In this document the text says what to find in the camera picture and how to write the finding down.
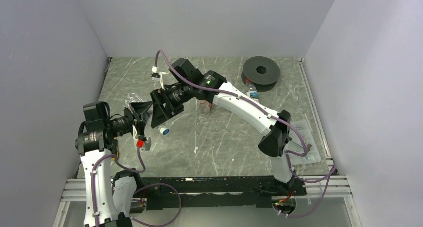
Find clear bottle blue white cap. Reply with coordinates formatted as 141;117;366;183
157;125;169;135

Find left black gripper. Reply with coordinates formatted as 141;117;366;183
104;101;153;137

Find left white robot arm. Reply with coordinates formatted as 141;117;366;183
75;101;152;227

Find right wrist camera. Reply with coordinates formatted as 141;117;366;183
151;66;170;89

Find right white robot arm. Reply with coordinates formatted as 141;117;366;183
150;58;295;195

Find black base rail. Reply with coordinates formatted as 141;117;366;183
134;175;307;210

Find aluminium frame rail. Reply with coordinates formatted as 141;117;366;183
52;176;359;227

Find black filament spool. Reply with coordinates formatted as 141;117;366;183
241;56;281;92

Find clear plastic box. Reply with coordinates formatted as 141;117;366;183
287;120;321;165

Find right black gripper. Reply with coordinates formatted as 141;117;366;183
150;81;194;128

